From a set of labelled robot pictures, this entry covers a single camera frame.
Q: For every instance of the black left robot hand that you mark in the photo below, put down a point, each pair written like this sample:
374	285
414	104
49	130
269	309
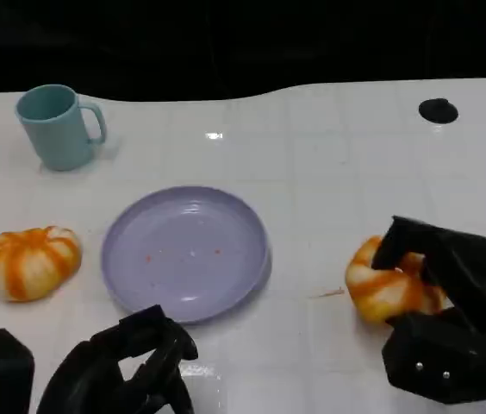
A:
92	375

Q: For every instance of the lilac plate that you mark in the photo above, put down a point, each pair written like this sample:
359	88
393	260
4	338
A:
187	254

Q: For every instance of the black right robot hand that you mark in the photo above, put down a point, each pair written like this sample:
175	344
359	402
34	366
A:
475	276

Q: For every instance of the orange white toy bread roll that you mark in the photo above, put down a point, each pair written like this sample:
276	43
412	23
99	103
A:
32	263
381	293

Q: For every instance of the black round table cap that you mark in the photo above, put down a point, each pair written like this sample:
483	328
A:
438	110

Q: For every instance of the pale green mug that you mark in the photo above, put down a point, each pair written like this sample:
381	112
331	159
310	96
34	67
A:
55	136

